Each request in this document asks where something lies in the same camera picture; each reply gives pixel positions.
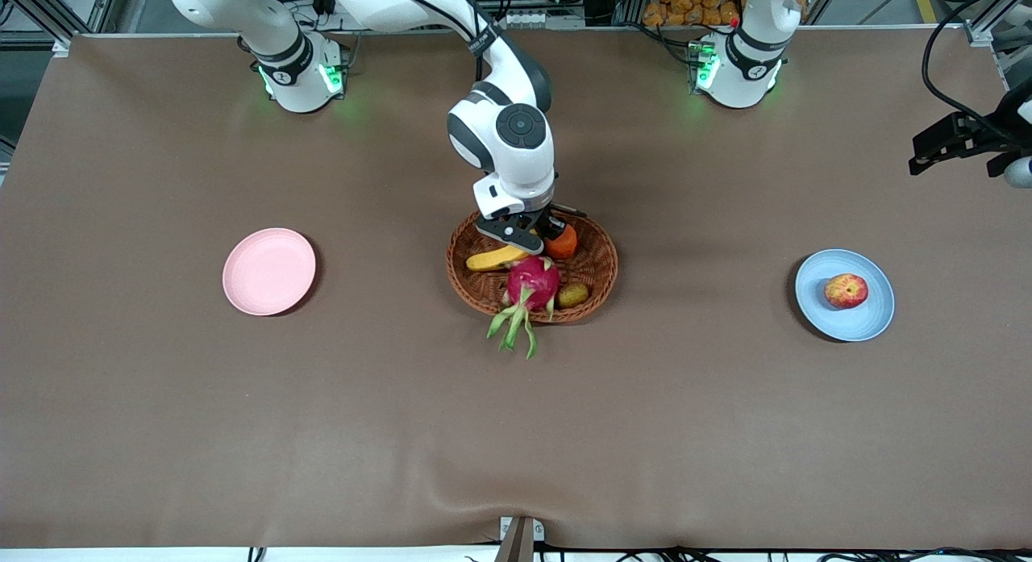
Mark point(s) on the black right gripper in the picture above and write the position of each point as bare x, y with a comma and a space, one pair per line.
545, 221

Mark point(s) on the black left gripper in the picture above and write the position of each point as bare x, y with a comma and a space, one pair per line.
970, 135

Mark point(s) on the yellow banana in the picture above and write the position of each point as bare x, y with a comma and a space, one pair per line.
492, 260

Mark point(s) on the red yellow apple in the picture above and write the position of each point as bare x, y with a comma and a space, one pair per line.
846, 291

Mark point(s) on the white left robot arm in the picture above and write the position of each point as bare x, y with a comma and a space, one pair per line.
742, 70

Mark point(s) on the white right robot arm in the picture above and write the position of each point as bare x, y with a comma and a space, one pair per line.
516, 135

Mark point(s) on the orange fruit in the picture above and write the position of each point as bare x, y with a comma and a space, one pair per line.
564, 244

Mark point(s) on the pink dragon fruit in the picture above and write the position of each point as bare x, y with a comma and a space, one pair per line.
534, 281

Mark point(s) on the small olive kiwi fruit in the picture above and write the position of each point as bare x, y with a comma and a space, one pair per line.
572, 295

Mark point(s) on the brown wicker basket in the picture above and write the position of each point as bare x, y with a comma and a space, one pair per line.
484, 292

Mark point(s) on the brown table mat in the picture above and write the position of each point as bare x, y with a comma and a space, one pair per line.
516, 433

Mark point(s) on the blue round plate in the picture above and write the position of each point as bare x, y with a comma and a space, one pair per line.
814, 304

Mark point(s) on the pink round plate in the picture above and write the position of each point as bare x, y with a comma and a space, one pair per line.
268, 272

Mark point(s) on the bag of orange fruits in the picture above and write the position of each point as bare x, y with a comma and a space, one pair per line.
693, 4

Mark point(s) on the aluminium frame profile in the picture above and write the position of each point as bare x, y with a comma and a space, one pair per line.
988, 31
48, 22

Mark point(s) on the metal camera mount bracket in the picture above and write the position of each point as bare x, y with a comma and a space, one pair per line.
520, 538

